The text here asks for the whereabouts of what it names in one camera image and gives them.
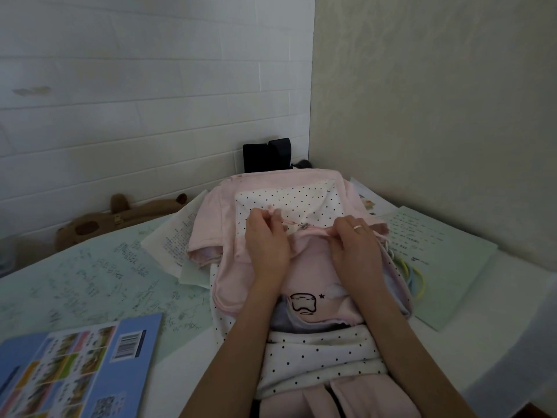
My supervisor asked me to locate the blue picture book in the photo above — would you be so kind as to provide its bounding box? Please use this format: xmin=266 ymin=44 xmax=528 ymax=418
xmin=0 ymin=313 xmax=164 ymax=418

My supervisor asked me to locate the green printed paper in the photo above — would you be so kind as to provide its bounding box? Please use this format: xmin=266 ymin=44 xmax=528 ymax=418
xmin=373 ymin=206 xmax=499 ymax=334

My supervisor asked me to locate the person's right hand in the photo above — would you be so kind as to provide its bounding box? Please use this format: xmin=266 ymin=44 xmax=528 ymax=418
xmin=328 ymin=215 xmax=391 ymax=299

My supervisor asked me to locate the brown plush toy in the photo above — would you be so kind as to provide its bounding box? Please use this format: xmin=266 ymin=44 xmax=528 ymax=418
xmin=54 ymin=193 xmax=189 ymax=253

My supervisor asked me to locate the person's left hand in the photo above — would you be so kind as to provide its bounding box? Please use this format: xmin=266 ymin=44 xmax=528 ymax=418
xmin=244 ymin=206 xmax=293 ymax=286

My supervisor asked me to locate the blue hair tie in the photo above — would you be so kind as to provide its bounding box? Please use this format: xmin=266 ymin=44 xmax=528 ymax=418
xmin=397 ymin=257 xmax=419 ymax=301

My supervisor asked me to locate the person's right forearm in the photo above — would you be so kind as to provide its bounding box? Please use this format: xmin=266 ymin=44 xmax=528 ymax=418
xmin=350 ymin=286 xmax=479 ymax=418

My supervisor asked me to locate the white printed paper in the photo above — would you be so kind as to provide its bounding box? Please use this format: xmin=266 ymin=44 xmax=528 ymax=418
xmin=140 ymin=189 xmax=210 ymax=280

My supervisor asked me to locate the pink polka dot backpack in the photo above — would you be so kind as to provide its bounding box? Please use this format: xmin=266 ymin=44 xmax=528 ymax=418
xmin=187 ymin=169 xmax=424 ymax=418

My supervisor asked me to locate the person's left forearm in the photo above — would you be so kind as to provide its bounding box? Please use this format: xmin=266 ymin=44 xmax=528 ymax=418
xmin=178 ymin=276 xmax=285 ymax=418

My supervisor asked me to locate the white colour printed leaflet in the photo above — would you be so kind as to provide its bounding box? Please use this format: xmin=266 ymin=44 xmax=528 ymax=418
xmin=348 ymin=177 xmax=399 ymax=219

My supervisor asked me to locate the yellow hair tie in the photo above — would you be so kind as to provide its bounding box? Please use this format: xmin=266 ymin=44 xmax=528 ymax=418
xmin=402 ymin=259 xmax=426 ymax=302

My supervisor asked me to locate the large green handwritten sheet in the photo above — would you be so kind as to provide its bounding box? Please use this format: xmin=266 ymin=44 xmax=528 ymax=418
xmin=0 ymin=212 xmax=217 ymax=344

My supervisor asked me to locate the black box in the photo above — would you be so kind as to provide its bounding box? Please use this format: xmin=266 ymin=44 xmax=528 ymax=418
xmin=242 ymin=138 xmax=312 ymax=175

